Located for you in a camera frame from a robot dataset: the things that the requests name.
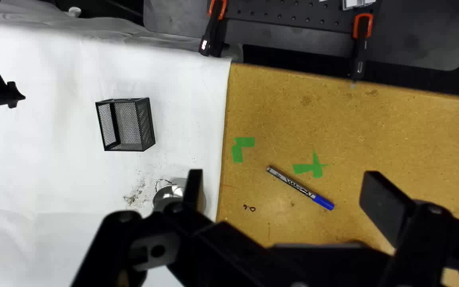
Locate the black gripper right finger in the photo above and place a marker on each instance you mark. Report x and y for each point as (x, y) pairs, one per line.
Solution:
(387, 200)

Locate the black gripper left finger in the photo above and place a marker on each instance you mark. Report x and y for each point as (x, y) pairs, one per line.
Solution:
(195, 192)

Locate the steel bowl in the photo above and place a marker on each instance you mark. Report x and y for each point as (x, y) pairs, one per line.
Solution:
(167, 194)

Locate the blue capped grey marker pen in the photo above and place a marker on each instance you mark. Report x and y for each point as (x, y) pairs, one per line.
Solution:
(299, 187)

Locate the white cloth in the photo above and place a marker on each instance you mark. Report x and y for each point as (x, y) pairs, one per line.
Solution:
(81, 176)

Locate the black perforated breadboard table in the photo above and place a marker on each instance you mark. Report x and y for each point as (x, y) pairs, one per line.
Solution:
(304, 17)

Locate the black mesh box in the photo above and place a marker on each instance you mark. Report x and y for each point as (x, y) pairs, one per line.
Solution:
(128, 125)

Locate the orange black bar clamp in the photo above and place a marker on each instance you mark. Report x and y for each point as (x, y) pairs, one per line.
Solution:
(361, 46)
(214, 30)

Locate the cross-shaped green tape mark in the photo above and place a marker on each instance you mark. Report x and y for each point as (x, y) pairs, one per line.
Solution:
(310, 167)

